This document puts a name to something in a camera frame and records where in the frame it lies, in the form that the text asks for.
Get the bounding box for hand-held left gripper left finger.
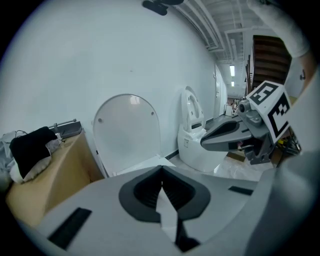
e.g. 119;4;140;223
23;164;181;256

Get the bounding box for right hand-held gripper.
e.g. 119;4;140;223
200;80;292;166

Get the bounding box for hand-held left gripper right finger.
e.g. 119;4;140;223
161;164;261;253

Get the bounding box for white toilet seat ring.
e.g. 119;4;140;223
111;154;181;244

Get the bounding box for person's right forearm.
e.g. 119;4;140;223
300;52;317;90

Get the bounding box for white egg-shaped smart toilet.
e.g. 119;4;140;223
177;124;227;173

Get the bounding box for white door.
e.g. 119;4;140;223
213;64;223;119

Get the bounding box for large cardboard box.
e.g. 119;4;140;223
4;126;106;229

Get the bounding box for dark wooden staircase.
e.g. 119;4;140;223
244;34;293;91

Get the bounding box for white fluffy bundle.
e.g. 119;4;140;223
9;155;53;184

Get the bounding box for black tray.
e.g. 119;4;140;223
48;118;84;139

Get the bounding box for black cloth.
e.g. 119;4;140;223
9;125;60;180

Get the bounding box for grey clothes pile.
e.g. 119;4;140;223
0;131;16;184

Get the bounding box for person's cream shirt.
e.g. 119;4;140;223
246;0;311;59

